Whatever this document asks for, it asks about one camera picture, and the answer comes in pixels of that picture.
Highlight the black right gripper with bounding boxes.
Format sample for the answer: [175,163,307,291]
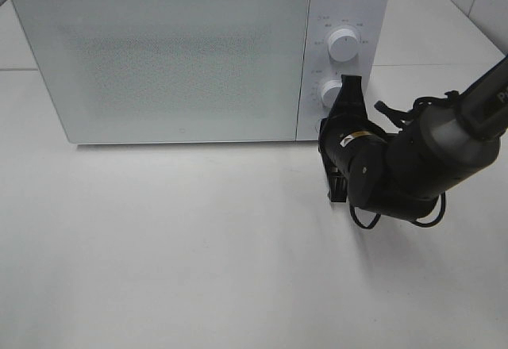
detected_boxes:
[318,75,387,203]

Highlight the round white door button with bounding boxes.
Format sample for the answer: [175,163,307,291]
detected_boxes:
[315,119,322,135]

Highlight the white timer knob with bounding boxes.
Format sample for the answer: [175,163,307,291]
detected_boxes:
[319,79,342,109]

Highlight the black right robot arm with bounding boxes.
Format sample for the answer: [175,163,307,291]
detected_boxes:
[318,60,507,228]

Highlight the upper white power knob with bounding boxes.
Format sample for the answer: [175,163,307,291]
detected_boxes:
[326,25,360,63]

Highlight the white microwave oven body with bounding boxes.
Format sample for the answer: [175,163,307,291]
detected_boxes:
[17,0,390,148]

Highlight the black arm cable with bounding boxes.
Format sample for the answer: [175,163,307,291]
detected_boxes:
[348,90,461,230]

